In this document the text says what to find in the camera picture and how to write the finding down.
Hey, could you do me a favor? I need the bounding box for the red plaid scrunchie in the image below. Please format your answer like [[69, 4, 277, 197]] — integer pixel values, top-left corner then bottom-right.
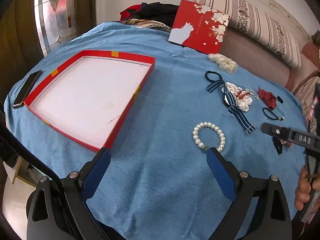
[[276, 126, 293, 148]]

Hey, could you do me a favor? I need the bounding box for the black cord lanyard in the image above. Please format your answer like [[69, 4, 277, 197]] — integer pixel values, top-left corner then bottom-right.
[[261, 102, 286, 121]]

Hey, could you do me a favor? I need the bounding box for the white pearl bracelet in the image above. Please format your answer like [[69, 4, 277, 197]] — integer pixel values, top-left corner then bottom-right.
[[191, 121, 227, 153]]

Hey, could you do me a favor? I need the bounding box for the dark red dotted scrunchie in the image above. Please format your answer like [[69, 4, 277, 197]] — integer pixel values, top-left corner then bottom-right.
[[258, 87, 277, 110]]

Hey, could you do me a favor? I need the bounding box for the blue striped watch strap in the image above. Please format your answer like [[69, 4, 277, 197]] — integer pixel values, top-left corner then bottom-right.
[[205, 79, 257, 136]]

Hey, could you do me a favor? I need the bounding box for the small bead bracelet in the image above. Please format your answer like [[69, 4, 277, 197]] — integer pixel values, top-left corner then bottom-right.
[[245, 87, 261, 101]]

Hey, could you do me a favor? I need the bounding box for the white floral scrunchie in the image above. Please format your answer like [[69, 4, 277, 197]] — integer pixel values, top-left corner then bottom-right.
[[226, 82, 253, 112]]

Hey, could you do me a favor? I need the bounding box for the right hand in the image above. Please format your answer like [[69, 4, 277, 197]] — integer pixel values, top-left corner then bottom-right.
[[294, 165, 320, 211]]

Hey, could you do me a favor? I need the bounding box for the right striped floral pillow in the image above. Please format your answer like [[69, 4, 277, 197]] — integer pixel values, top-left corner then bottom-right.
[[296, 76, 319, 135]]

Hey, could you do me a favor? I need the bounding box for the small black clip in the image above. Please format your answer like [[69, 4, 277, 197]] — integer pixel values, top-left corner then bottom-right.
[[277, 96, 284, 103]]

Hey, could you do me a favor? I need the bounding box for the blue towel bed cover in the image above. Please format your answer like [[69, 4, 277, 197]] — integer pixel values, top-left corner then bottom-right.
[[4, 22, 309, 240]]

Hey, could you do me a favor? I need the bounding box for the red shallow tray box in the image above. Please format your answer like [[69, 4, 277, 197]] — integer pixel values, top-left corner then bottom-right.
[[24, 50, 156, 152]]

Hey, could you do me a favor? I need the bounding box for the black smartphone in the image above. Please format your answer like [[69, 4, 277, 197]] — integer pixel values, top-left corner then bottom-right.
[[12, 70, 42, 109]]

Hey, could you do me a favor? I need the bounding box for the brown padded headboard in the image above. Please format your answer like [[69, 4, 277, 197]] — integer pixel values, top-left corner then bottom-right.
[[219, 26, 298, 93]]

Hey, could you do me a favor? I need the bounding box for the cream white scrunchie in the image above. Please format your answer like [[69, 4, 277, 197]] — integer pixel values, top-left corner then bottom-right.
[[208, 53, 238, 74]]

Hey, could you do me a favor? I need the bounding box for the long striped floral pillow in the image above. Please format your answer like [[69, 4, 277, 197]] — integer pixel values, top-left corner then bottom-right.
[[194, 0, 301, 68]]

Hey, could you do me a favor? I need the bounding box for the red box lid with cat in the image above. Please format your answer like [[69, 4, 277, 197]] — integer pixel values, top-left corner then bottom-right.
[[169, 0, 229, 54]]

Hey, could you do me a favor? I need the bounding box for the stained glass window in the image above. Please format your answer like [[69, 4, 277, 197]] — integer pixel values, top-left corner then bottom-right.
[[34, 0, 77, 56]]

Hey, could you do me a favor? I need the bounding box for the pile of dark clothes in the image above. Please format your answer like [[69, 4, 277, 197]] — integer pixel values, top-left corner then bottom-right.
[[119, 2, 178, 33]]

